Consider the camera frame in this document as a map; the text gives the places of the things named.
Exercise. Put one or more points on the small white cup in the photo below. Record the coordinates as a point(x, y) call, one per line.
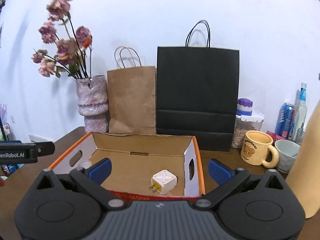
point(84, 163)

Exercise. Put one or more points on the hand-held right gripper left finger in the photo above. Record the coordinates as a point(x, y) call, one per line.
point(101, 170)

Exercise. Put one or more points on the blue soda can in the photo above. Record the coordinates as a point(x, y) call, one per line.
point(286, 121)

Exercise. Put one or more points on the white ceramic cup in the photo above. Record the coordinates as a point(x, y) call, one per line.
point(285, 155)

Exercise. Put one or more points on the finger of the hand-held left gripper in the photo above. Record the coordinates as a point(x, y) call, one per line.
point(46, 148)

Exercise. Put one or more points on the beige cylinder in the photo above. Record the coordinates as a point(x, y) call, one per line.
point(307, 167)

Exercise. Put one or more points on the purple lidded jar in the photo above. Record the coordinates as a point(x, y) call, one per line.
point(245, 107)

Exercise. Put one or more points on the red packet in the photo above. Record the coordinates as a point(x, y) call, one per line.
point(273, 135)

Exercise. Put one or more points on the dried pink flower bouquet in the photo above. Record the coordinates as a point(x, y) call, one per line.
point(62, 42)

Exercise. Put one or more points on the purple mottled vase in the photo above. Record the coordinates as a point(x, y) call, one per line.
point(93, 102)

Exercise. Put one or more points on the black paper bag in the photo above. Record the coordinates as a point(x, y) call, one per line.
point(197, 97)

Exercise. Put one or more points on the glass bottle blue label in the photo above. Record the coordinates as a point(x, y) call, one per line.
point(301, 110)

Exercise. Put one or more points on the clear drinking glass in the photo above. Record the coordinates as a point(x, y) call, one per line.
point(301, 134)

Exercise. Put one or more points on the clear food container white lid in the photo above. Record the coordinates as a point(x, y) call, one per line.
point(246, 127)

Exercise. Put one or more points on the orange cardboard box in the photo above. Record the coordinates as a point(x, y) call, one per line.
point(140, 162)

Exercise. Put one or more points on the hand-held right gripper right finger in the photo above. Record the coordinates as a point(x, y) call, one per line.
point(220, 171)

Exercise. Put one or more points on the brown paper bag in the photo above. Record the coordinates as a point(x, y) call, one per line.
point(132, 100)

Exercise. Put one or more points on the yellow bear mug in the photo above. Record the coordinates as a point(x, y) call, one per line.
point(255, 150)

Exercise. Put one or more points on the white box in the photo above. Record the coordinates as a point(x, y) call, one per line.
point(40, 138)

